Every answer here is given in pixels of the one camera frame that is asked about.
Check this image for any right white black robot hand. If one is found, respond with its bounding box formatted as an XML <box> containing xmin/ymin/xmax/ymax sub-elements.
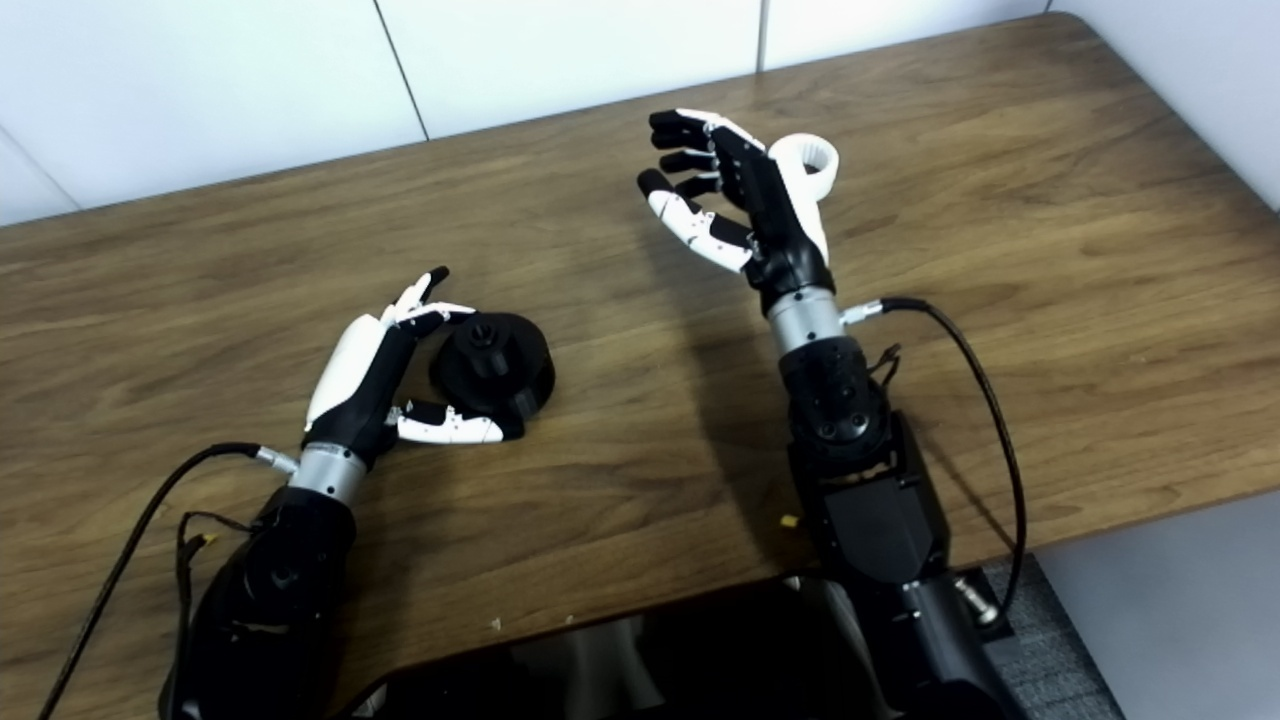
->
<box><xmin>637</xmin><ymin>108</ymin><xmax>837</xmax><ymax>319</ymax></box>

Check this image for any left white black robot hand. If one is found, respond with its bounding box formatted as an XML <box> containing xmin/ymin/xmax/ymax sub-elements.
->
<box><xmin>303</xmin><ymin>265</ymin><xmax>526</xmax><ymax>471</ymax></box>

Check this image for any white toothed ring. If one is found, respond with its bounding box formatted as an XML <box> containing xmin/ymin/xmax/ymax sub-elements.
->
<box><xmin>768</xmin><ymin>132</ymin><xmax>841</xmax><ymax>206</ymax></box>

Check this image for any round black part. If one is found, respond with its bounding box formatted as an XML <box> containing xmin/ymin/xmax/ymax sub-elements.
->
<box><xmin>428</xmin><ymin>311</ymin><xmax>557</xmax><ymax>421</ymax></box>

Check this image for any glossy black robot torso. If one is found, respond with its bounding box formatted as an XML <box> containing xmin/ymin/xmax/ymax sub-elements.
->
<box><xmin>335</xmin><ymin>575</ymin><xmax>901</xmax><ymax>720</ymax></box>

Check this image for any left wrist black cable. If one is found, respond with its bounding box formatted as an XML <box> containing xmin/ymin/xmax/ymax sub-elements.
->
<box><xmin>38</xmin><ymin>442</ymin><xmax>301</xmax><ymax>720</ymax></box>

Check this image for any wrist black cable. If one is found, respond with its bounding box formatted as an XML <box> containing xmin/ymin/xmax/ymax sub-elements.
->
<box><xmin>840</xmin><ymin>296</ymin><xmax>1029</xmax><ymax>626</ymax></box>
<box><xmin>38</xmin><ymin>442</ymin><xmax>301</xmax><ymax>720</ymax></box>

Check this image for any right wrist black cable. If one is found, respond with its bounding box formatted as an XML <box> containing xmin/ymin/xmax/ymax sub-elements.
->
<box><xmin>840</xmin><ymin>296</ymin><xmax>1029</xmax><ymax>626</ymax></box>

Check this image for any left arm thin wire bundle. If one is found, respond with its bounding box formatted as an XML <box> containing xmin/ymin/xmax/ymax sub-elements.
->
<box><xmin>175</xmin><ymin>510</ymin><xmax>251</xmax><ymax>641</ymax></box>

